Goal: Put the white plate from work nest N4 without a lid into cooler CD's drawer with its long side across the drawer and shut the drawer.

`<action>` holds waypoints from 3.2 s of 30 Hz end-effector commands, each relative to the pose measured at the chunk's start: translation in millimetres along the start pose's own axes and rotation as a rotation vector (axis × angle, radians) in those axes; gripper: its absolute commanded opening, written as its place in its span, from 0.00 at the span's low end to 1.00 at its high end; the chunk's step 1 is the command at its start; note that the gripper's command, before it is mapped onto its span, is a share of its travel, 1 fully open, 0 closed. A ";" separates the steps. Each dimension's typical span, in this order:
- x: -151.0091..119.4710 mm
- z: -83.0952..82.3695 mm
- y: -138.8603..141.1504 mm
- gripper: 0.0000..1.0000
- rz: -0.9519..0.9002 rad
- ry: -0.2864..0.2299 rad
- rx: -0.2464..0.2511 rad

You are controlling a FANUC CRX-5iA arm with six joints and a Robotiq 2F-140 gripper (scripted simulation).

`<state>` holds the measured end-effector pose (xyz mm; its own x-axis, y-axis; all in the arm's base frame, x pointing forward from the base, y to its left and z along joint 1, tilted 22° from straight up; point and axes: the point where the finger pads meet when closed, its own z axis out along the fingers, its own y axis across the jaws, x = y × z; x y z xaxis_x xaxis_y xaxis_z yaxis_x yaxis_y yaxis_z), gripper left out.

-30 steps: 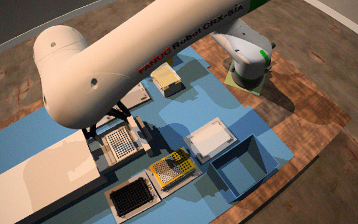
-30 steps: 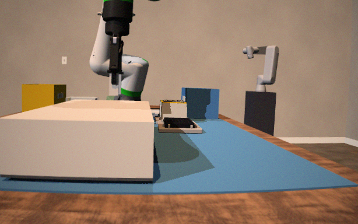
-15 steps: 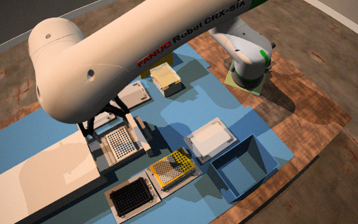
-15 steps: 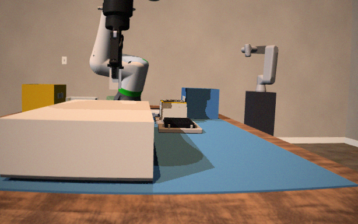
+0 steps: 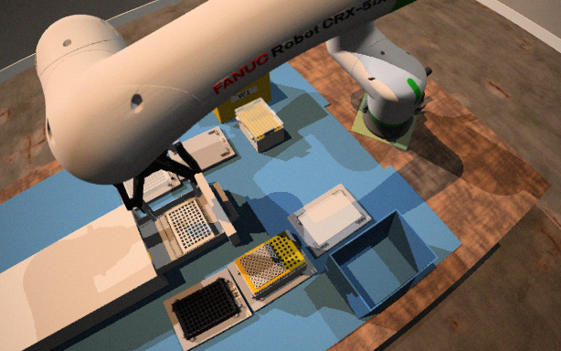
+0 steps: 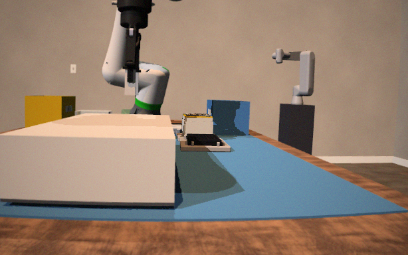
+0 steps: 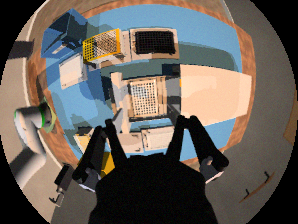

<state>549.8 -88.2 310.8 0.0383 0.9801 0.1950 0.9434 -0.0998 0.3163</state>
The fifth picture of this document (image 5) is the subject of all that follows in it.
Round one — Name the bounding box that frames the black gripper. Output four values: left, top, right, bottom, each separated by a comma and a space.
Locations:
113, 139, 202, 222

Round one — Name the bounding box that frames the yellow open-top bin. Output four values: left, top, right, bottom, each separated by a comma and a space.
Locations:
213, 73, 271, 124

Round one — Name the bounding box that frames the blue open-top bin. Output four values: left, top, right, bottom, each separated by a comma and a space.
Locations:
323, 209, 438, 319

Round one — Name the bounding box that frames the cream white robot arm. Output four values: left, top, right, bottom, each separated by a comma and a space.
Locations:
35, 0, 432, 185

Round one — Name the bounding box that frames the light blue bench mat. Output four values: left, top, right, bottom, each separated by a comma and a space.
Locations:
0, 62, 462, 351

